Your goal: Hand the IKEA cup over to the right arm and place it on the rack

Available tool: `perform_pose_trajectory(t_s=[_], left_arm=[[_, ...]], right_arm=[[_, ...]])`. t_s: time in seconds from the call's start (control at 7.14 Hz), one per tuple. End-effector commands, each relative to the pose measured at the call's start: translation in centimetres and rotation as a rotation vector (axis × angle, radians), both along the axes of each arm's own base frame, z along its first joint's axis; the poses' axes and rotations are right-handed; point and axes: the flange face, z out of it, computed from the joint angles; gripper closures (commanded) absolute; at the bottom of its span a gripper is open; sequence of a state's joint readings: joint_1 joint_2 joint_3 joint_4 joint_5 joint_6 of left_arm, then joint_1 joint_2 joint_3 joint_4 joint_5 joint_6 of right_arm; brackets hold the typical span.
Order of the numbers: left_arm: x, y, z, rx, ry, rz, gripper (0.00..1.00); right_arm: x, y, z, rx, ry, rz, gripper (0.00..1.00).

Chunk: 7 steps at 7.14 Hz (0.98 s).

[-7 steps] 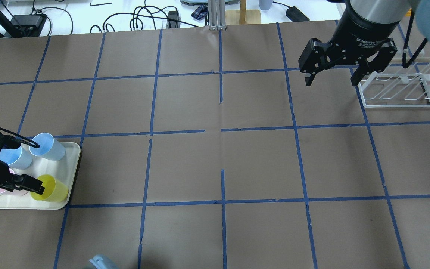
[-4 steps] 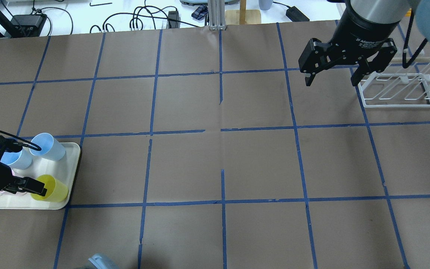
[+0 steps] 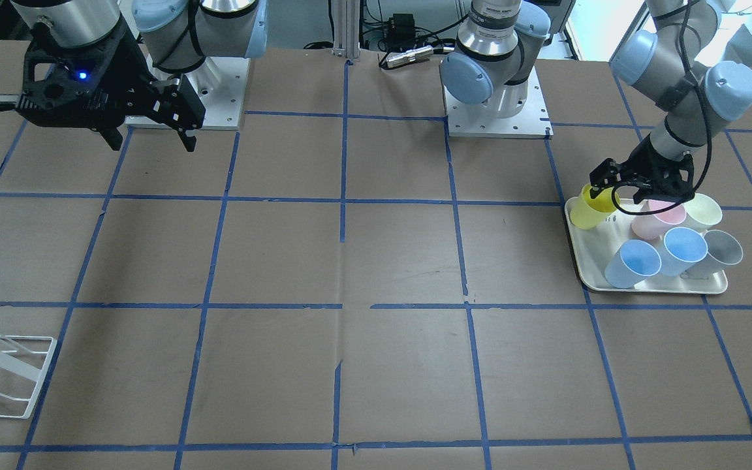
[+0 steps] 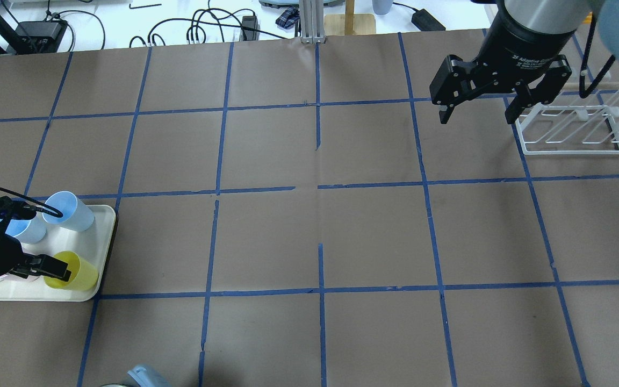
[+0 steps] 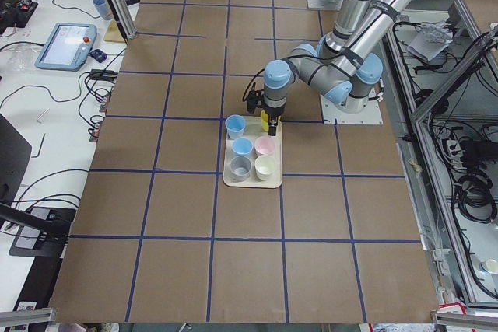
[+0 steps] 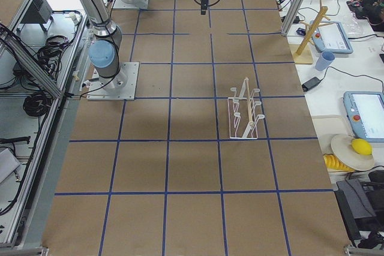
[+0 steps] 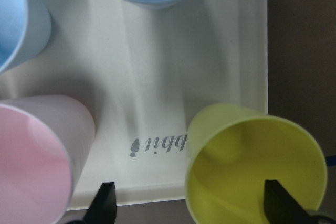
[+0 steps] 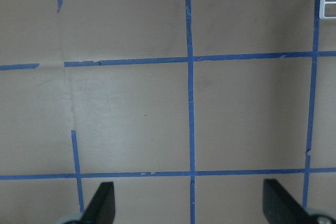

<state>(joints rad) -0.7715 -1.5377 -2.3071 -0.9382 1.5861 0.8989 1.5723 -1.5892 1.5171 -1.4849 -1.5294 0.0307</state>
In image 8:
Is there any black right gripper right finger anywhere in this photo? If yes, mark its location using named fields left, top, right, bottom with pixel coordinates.
left=262, top=179, right=318, bottom=224

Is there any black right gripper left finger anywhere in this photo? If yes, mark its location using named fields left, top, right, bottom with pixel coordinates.
left=80, top=182, right=116, bottom=224

